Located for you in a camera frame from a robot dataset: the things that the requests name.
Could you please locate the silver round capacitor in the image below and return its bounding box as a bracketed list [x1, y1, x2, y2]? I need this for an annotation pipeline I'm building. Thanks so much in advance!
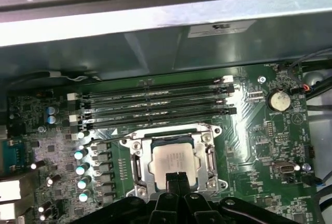
[75, 163, 91, 176]
[77, 189, 92, 203]
[77, 176, 92, 190]
[74, 148, 89, 160]

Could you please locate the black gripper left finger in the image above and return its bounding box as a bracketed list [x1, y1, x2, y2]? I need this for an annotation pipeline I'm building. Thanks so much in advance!
[67, 173, 185, 224]

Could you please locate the RAM slot with white clips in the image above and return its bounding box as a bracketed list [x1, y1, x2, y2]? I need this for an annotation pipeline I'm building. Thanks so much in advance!
[66, 75, 234, 102]
[69, 97, 230, 123]

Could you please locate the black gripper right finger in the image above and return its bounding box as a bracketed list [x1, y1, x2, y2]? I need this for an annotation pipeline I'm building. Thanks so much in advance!
[178, 173, 295, 224]

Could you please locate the silver-topped CPU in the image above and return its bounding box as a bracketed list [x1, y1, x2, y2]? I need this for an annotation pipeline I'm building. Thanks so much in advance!
[147, 137, 205, 191]

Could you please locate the green motherboard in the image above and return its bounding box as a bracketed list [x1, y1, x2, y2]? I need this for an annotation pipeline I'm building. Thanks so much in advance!
[5, 62, 324, 224]

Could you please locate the metal socket cover frame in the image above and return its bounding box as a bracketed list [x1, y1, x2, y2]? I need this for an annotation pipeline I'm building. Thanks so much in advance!
[140, 130, 210, 191]

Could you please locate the silver internal USB connector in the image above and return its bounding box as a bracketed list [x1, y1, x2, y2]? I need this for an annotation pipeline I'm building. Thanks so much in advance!
[274, 160, 295, 177]

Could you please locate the thin wire locking lever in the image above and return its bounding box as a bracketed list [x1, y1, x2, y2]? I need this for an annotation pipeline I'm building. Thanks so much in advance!
[88, 134, 135, 146]

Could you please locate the silver coin battery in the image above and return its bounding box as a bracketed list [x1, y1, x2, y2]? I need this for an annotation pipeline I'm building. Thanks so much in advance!
[267, 89, 291, 112]

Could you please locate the black PC case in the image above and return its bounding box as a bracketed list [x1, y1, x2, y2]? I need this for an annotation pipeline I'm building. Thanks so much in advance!
[0, 0, 332, 224]

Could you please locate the CPU socket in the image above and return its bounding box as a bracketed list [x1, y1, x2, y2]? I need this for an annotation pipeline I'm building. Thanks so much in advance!
[119, 122, 224, 199]

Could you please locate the RAM slot with black clips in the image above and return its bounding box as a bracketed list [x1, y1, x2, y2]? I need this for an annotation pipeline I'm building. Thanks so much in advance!
[77, 83, 236, 111]
[77, 106, 238, 133]

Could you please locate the black fan cable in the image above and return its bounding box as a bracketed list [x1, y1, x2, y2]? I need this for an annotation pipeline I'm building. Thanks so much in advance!
[287, 49, 332, 95]

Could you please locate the white case label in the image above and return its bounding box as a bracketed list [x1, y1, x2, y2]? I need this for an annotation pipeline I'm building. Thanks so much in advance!
[187, 19, 258, 38]

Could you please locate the black cable with white tie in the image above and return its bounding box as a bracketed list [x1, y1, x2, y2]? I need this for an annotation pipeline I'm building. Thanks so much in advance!
[5, 69, 103, 97]

